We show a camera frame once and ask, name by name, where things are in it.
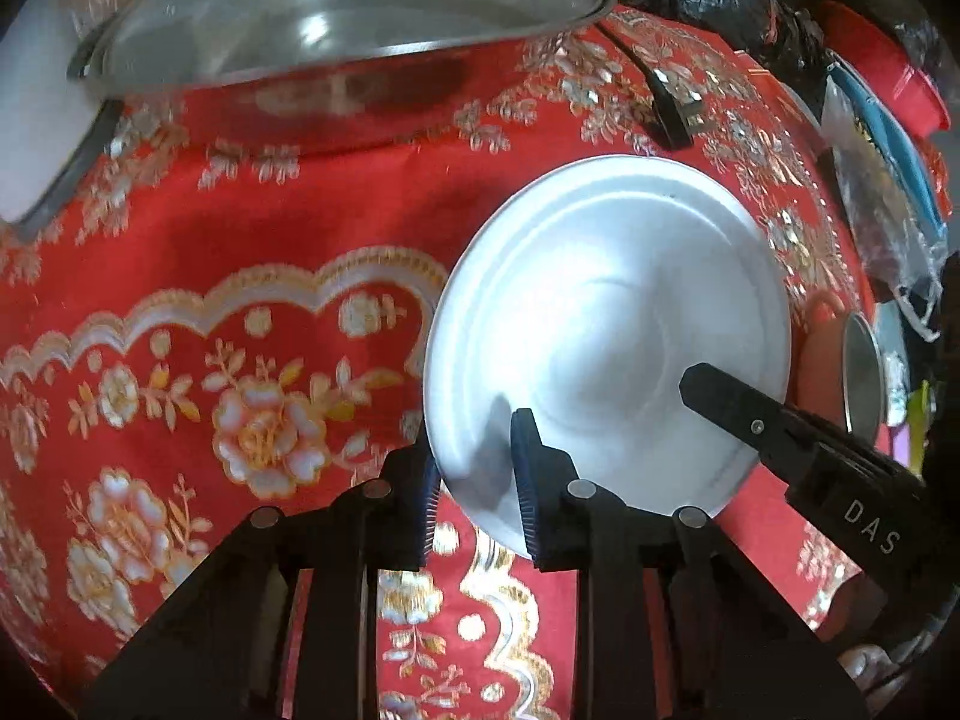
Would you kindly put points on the steel pan with lid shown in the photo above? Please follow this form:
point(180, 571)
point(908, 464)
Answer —
point(320, 75)

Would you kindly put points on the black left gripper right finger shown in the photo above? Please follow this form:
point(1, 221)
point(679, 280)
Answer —
point(672, 620)

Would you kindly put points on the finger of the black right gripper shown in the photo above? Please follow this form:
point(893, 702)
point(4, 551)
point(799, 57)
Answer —
point(788, 442)

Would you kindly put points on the white electric kettle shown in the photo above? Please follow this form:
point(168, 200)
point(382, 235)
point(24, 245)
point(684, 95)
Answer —
point(53, 129)

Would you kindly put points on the clear plastic bag with items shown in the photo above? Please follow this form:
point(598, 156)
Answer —
point(887, 194)

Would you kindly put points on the red floral tablecloth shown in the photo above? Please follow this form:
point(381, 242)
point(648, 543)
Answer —
point(203, 329)

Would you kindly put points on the black pan handle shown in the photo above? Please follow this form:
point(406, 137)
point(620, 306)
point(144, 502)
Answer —
point(679, 122)

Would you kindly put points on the red plastic basin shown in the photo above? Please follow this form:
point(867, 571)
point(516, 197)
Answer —
point(906, 90)

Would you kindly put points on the large white plate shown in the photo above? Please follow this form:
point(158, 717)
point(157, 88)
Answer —
point(583, 299)

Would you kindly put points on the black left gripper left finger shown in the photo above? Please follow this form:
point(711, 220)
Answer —
point(279, 620)

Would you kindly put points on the orange cup with steel rim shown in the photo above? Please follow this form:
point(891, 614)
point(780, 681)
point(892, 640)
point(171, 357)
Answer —
point(839, 373)

